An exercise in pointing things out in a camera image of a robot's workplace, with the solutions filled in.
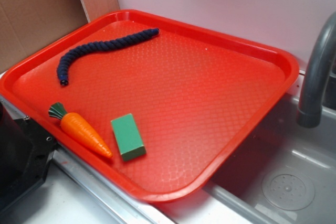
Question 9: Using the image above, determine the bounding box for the grey toy faucet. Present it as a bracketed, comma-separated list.
[297, 13, 335, 128]

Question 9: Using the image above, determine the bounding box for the red plastic tray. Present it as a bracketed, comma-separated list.
[1, 10, 299, 202]

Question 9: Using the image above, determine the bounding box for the orange toy carrot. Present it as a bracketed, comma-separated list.
[48, 102, 113, 158]

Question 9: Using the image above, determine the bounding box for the dark blue rope piece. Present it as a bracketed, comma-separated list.
[57, 27, 160, 87]

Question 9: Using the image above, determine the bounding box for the brown cardboard panel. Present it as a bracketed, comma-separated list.
[1, 0, 119, 72]

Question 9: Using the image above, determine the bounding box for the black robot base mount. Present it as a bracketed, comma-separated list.
[1, 105, 56, 214]

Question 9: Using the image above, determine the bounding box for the green rectangular block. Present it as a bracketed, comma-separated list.
[111, 114, 146, 162]

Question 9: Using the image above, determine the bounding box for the grey toy sink basin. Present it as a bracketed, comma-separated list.
[205, 95, 335, 223]

